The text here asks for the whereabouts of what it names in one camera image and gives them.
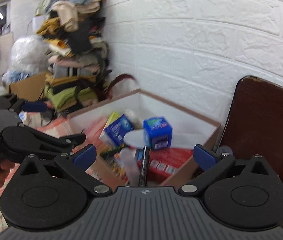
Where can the blue cube box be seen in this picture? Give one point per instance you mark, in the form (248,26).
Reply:
(157,133)

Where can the cardboard storage box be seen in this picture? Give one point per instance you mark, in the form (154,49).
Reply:
(189,128)

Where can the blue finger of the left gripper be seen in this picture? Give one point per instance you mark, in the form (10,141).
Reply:
(34,107)

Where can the brown cardboard carton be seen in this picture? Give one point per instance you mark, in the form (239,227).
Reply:
(31,88)

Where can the white translucent bottle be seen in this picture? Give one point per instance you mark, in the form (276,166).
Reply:
(130,166)

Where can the black marker pen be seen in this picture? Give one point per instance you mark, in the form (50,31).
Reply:
(144,167)

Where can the person left hand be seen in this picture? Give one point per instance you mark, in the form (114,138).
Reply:
(5,168)

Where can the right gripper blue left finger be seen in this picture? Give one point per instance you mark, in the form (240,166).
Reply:
(85,157)

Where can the white plastic bag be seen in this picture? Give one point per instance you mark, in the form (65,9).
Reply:
(29,54)

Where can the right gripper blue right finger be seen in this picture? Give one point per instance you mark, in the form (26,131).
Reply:
(204,157)

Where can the yellow green medicine box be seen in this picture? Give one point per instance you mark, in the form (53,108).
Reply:
(112,118)

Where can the stack of folded clothes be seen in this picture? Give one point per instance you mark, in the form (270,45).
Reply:
(78,55)

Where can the grey shoe insole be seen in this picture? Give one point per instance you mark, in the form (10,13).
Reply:
(135,139)

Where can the red rectangular box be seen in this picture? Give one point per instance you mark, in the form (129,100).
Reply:
(166,162)

